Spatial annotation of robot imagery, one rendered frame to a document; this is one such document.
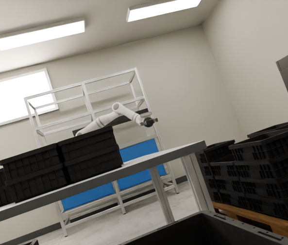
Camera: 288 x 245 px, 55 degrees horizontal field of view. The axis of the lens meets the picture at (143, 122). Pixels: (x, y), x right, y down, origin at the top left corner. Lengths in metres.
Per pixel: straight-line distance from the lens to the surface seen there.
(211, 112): 5.50
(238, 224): 0.46
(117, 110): 2.36
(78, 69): 5.24
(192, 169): 1.38
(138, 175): 4.11
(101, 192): 4.07
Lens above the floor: 0.74
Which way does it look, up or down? 6 degrees up
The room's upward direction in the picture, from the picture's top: 19 degrees counter-clockwise
